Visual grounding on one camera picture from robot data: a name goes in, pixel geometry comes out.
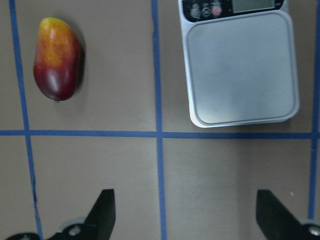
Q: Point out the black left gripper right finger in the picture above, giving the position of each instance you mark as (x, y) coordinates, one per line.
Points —
(274, 220)

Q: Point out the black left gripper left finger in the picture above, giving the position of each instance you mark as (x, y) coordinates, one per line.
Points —
(101, 219)

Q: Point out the red yellow mango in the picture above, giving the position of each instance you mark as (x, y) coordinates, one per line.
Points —
(57, 59)

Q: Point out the brown paper table cover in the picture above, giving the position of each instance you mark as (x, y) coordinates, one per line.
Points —
(128, 128)

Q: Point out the silver digital kitchen scale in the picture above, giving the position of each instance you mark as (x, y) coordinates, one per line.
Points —
(240, 61)

